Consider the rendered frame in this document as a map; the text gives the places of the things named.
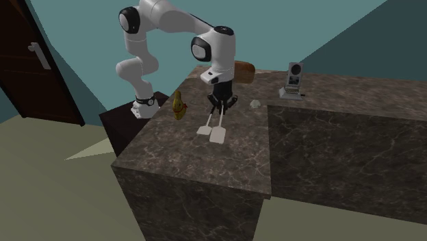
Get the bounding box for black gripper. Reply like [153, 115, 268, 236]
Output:
[207, 79, 239, 114]

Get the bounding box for small white spatula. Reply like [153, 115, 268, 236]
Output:
[196, 105, 216, 136]

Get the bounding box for large white spatula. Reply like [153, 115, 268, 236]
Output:
[209, 102, 227, 144]

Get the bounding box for brown bread loaf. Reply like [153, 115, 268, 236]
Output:
[234, 60, 257, 85]

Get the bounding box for yellow bird figure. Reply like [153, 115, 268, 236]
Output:
[172, 90, 188, 121]

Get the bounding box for grey countertop appliance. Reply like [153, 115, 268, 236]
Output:
[279, 61, 306, 101]

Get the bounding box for dark robot stand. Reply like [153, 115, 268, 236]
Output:
[99, 91, 170, 157]

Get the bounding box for dark brown door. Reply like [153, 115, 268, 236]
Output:
[0, 0, 86, 127]

